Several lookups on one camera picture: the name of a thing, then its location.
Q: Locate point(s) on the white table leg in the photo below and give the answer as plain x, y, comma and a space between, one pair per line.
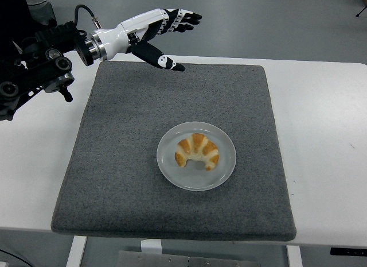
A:
76, 252
294, 258

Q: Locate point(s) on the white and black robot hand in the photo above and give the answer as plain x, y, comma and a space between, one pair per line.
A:
120, 37

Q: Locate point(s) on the golden croissant bread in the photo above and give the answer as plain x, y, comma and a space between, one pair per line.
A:
198, 146

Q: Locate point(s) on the pale grey round plate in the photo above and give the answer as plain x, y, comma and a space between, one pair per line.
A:
195, 181

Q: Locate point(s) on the grey felt mat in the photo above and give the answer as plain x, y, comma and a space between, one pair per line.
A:
172, 92

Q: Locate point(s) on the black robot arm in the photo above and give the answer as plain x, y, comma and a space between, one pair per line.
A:
37, 69

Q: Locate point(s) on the person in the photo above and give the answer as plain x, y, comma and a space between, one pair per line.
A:
11, 14

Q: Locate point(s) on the white table bracket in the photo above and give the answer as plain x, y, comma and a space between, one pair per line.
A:
150, 247

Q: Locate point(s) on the black table control panel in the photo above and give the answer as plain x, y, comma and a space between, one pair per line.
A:
348, 251

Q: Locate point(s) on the black tripod leg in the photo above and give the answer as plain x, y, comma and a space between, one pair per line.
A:
362, 13

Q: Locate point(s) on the black bin with clear liner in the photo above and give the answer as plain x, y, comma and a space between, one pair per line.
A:
43, 5

